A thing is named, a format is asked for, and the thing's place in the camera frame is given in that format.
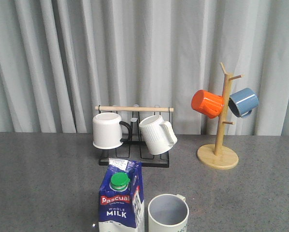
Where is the blue white milk carton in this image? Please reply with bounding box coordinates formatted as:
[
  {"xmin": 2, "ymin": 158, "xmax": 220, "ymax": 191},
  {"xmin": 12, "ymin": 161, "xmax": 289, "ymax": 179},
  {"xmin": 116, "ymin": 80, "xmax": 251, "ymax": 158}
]
[{"xmin": 99, "ymin": 159, "xmax": 145, "ymax": 232}]

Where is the pale green mug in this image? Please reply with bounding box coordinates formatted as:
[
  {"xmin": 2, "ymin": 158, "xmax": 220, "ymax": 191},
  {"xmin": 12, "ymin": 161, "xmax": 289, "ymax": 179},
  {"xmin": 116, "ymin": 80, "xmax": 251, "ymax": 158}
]
[{"xmin": 148, "ymin": 194, "xmax": 189, "ymax": 232}]

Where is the white ribbed mug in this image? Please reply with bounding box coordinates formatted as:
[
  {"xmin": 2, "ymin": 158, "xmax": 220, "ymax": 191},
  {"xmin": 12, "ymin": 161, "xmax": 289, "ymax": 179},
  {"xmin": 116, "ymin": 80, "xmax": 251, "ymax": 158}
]
[{"xmin": 139, "ymin": 115, "xmax": 177, "ymax": 155}]

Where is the orange mug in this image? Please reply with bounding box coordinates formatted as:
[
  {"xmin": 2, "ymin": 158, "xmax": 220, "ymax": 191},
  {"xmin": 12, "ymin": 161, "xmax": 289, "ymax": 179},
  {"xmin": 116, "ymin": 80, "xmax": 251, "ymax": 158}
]
[{"xmin": 191, "ymin": 90, "xmax": 224, "ymax": 119}]

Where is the wooden mug tree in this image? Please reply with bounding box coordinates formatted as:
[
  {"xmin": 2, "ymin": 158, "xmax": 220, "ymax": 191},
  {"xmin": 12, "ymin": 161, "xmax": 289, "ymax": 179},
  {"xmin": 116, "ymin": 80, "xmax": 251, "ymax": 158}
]
[{"xmin": 197, "ymin": 62, "xmax": 243, "ymax": 170}]

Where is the blue mug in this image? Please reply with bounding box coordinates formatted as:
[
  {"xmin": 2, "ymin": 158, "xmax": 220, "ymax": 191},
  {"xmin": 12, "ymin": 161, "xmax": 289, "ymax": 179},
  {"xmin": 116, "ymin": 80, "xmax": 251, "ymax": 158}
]
[{"xmin": 228, "ymin": 88, "xmax": 259, "ymax": 118}]

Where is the grey curtain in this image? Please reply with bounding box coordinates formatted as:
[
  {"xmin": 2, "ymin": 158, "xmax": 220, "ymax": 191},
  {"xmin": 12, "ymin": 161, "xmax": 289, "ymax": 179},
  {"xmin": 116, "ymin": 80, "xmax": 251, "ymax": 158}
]
[{"xmin": 0, "ymin": 0, "xmax": 289, "ymax": 135}]

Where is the black wire mug rack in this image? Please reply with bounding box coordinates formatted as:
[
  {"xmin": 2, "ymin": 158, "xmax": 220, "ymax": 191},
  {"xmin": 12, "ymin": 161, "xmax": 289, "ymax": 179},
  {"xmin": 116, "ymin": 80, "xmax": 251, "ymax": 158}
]
[{"xmin": 95, "ymin": 104, "xmax": 174, "ymax": 168}]

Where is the white mug black handle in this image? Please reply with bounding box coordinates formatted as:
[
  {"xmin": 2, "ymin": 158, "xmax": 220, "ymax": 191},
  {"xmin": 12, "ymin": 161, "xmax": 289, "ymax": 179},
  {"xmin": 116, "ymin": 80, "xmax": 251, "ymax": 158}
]
[{"xmin": 93, "ymin": 112, "xmax": 132, "ymax": 150}]

